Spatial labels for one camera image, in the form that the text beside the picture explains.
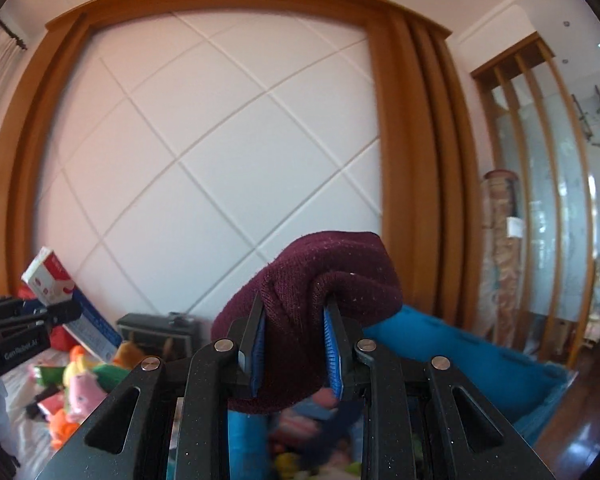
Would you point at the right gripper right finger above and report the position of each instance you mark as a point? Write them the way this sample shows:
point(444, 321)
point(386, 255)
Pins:
point(438, 402)

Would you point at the red white blue box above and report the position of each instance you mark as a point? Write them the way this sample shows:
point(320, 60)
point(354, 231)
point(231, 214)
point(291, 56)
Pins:
point(55, 289)

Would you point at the maroon knit hat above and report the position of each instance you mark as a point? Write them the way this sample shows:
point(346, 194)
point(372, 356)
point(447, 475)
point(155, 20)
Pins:
point(351, 269)

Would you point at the yellow duck plush toy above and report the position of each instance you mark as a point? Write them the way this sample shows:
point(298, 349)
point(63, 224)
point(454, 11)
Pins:
point(80, 361)

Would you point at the brown plush toy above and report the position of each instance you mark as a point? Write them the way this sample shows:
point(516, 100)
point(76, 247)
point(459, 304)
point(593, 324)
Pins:
point(128, 355)

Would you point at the pink pig plush toy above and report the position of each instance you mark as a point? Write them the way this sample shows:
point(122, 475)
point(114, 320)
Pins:
point(84, 396)

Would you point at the rolled patterned mat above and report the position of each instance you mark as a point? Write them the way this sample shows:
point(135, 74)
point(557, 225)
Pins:
point(502, 229)

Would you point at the wooden slat room divider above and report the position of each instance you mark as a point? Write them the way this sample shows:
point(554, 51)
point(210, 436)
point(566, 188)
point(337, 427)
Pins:
point(534, 132)

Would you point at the black picture frame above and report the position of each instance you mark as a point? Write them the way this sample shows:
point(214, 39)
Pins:
point(172, 337)

